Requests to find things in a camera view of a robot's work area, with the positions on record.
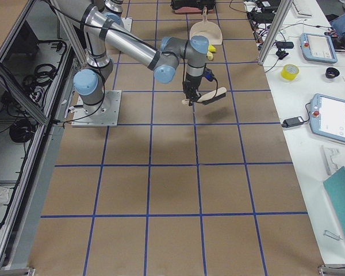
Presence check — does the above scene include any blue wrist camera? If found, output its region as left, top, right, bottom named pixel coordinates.
left=204, top=68, right=215, bottom=82

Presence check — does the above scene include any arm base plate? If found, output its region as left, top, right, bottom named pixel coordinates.
left=71, top=90, right=122, bottom=127
left=116, top=18, right=133, bottom=32

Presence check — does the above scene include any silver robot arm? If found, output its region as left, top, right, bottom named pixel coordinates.
left=51, top=1, right=217, bottom=106
left=104, top=0, right=124, bottom=16

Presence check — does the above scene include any beige hand brush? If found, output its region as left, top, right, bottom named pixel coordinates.
left=182, top=87, right=227, bottom=105

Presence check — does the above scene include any beige plastic dustpan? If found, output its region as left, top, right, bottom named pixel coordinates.
left=189, top=6, right=223, bottom=45

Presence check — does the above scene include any bin with black liner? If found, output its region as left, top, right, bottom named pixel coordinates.
left=170, top=0, right=216, bottom=14

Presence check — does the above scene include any aluminium frame post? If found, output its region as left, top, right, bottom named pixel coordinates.
left=258, top=0, right=293, bottom=66

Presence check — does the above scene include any blue teach pendant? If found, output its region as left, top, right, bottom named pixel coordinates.
left=309, top=93, right=345, bottom=143
left=300, top=33, right=338, bottom=64

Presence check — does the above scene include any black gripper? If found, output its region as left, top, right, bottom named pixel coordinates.
left=182, top=75, right=202, bottom=106

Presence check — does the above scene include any black power adapter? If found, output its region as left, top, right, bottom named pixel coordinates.
left=281, top=116, right=309, bottom=128

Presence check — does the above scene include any yellow tape roll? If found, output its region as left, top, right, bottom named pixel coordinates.
left=280, top=64, right=300, bottom=82

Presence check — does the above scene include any yellow sponge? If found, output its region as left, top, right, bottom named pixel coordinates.
left=208, top=45, right=216, bottom=53

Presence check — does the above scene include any blue teach pendant upper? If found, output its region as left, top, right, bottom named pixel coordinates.
left=300, top=33, right=338, bottom=64

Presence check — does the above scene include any blue teach pendant lower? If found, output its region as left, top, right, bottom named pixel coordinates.
left=309, top=93, right=345, bottom=143

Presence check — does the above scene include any black small bowl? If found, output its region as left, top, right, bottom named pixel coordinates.
left=325, top=67, right=340, bottom=79

